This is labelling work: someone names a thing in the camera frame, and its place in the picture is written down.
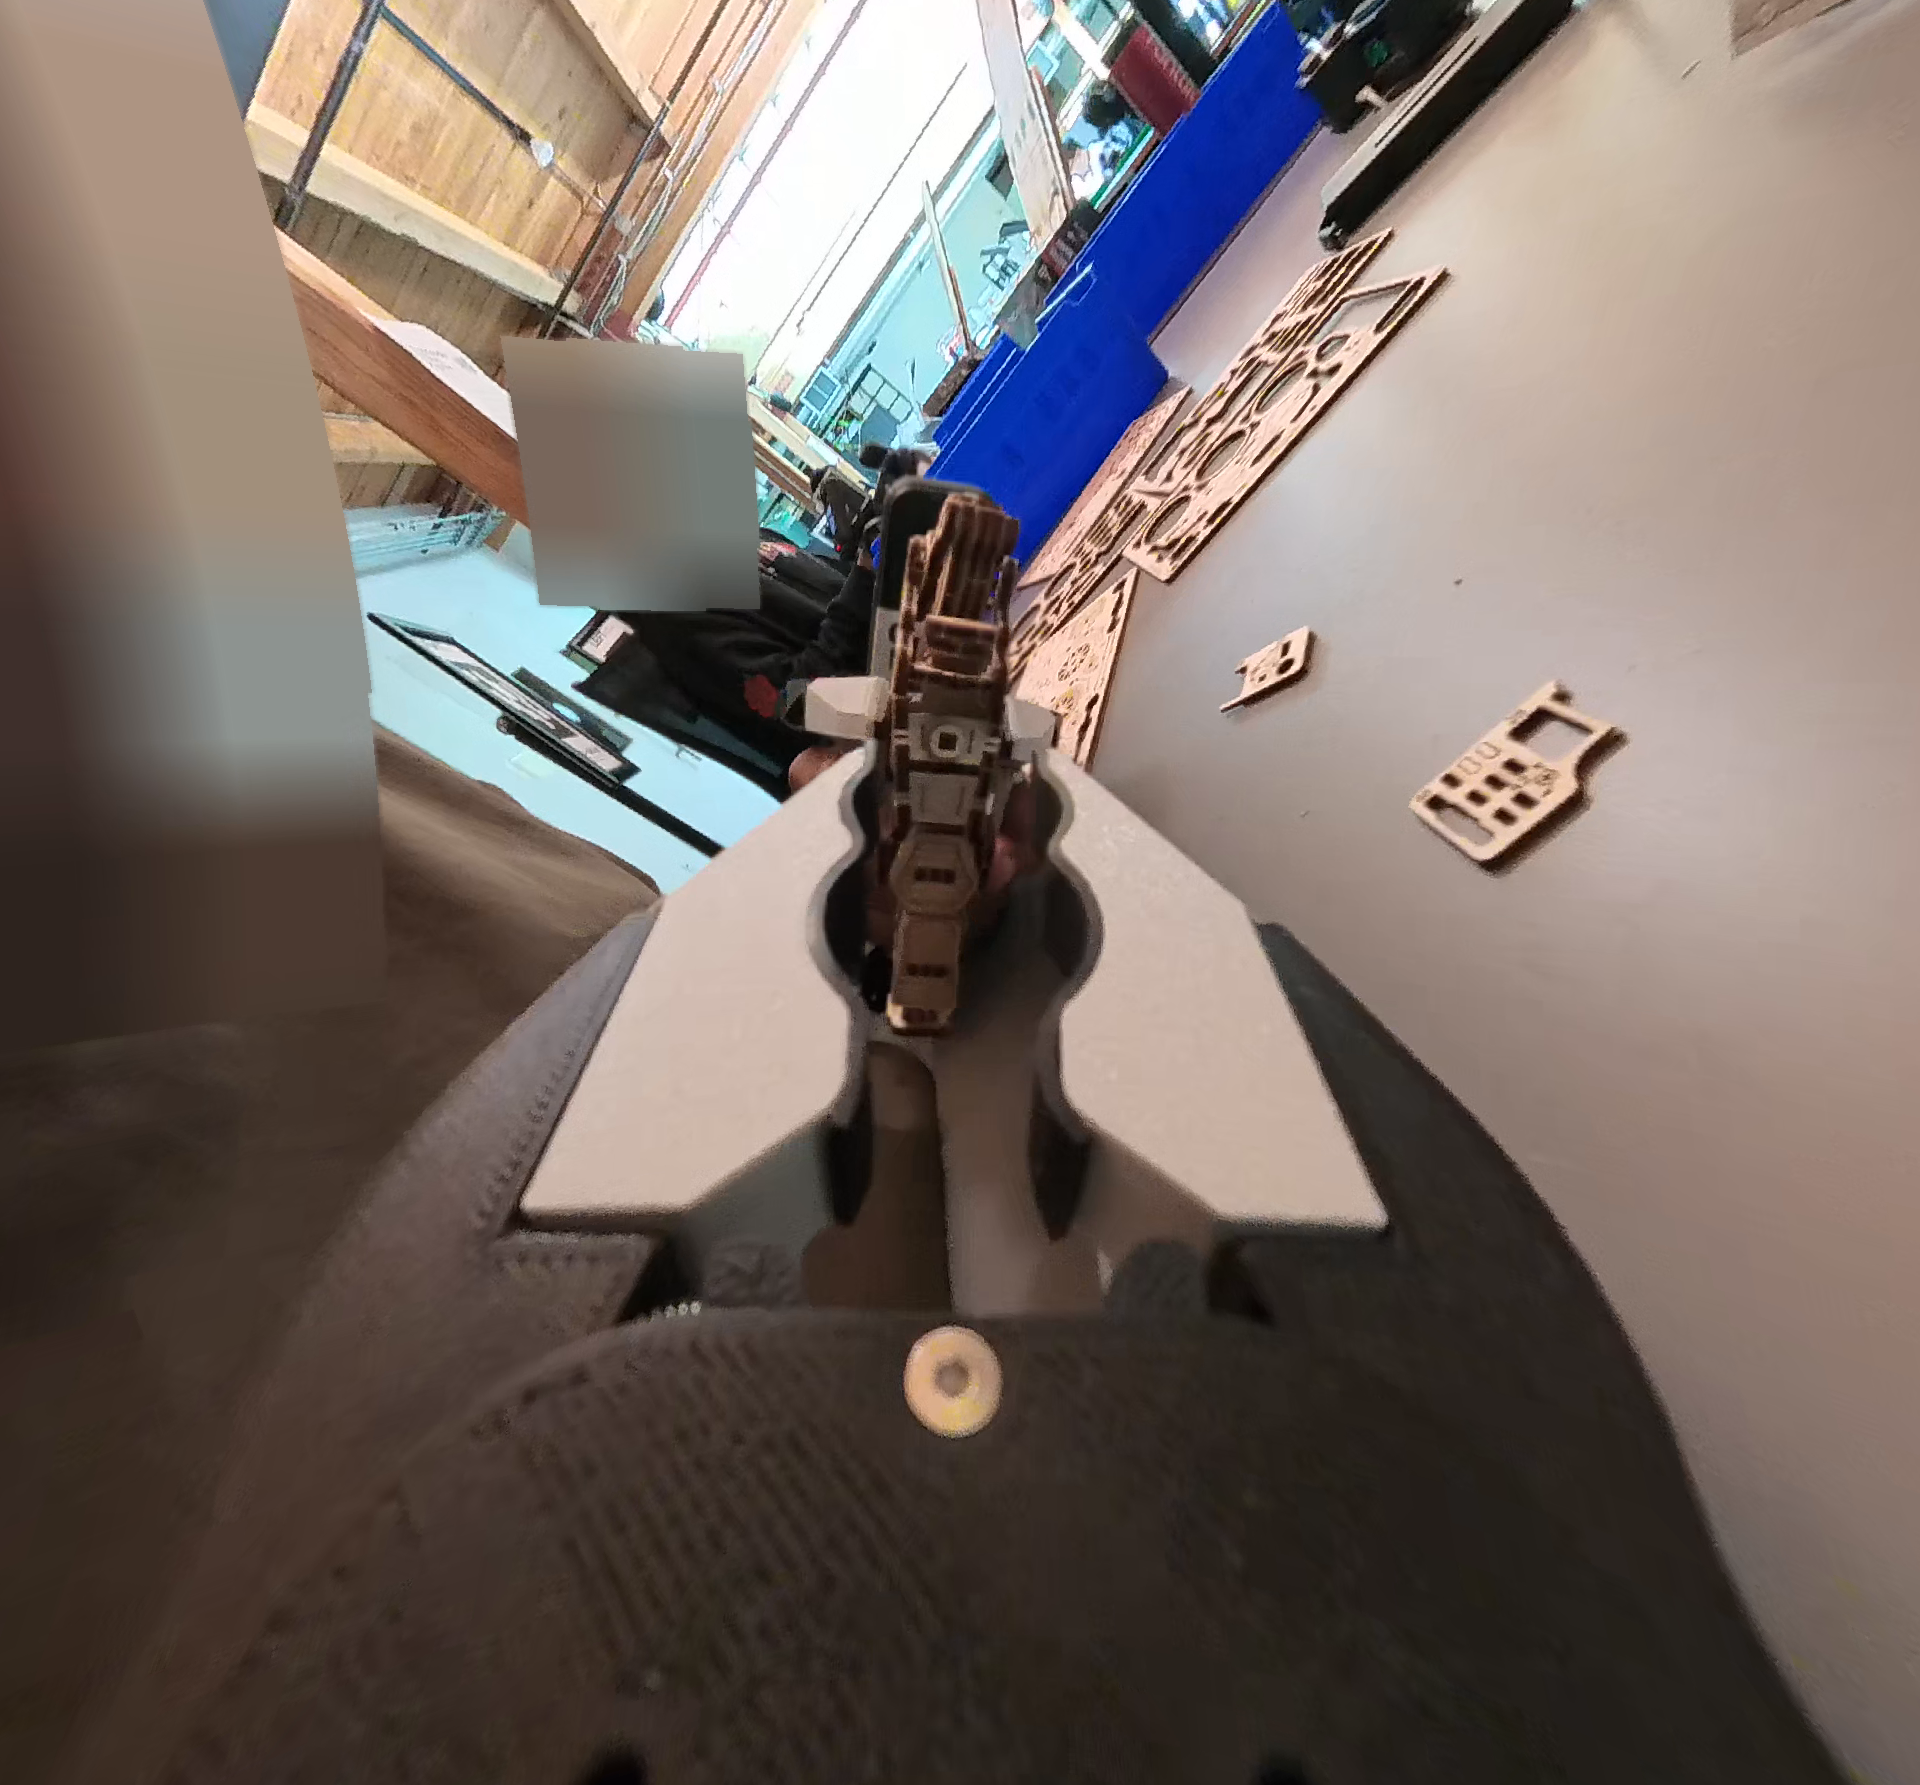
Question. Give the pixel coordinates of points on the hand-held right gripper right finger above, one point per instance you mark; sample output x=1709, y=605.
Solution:
x=1216, y=1064

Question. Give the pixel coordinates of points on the narrow wooden puzzle sheet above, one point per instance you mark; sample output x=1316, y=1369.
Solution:
x=1088, y=682

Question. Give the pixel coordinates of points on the black flat bar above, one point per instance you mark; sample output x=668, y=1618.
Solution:
x=1441, y=109

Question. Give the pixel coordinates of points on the small square wooden puzzle piece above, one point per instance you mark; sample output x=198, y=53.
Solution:
x=1271, y=668

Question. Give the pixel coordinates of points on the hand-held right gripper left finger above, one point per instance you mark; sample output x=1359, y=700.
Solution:
x=706, y=1050

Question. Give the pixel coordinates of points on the upright plywood board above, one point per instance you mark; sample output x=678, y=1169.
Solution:
x=1028, y=91

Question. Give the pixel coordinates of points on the wooden puzzle frame offcut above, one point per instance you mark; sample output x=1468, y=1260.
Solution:
x=1508, y=778

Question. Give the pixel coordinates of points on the black charger device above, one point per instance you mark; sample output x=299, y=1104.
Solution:
x=1389, y=33

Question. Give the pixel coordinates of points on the wooden puzzle model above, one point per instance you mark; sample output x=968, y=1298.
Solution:
x=947, y=706

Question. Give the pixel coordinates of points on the person's brown sweater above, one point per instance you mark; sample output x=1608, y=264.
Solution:
x=497, y=863

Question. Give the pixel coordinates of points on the grey desk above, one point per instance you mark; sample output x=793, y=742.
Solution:
x=1648, y=539

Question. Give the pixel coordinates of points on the large wooden puzzle sheet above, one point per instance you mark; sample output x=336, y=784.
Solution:
x=1274, y=420

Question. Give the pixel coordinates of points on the person's left hand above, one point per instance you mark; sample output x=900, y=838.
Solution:
x=816, y=766

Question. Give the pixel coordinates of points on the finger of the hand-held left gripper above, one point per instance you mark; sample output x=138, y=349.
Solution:
x=1036, y=734
x=841, y=710

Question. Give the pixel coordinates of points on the engraved wooden puzzle sheet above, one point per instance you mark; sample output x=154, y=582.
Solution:
x=1108, y=501

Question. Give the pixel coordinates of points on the black framed board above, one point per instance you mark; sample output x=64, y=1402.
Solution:
x=509, y=699

